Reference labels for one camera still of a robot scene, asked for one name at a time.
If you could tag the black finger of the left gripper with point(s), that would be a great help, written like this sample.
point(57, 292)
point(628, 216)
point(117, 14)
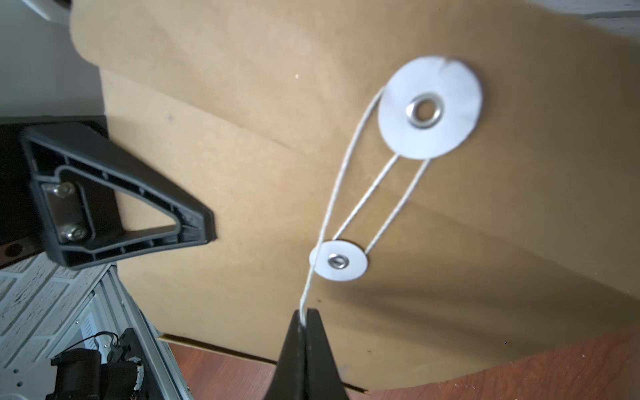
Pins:
point(76, 174)

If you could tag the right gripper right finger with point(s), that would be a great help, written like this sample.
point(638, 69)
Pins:
point(321, 377)

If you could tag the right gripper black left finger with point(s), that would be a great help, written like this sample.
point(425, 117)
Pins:
point(289, 378)

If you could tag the brown kraft file bag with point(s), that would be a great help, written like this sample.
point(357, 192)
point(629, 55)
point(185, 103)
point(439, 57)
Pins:
point(523, 239)

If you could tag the aluminium rail frame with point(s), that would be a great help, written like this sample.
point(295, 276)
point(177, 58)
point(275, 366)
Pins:
point(111, 351)

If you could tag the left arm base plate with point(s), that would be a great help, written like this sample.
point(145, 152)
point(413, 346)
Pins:
point(145, 373)

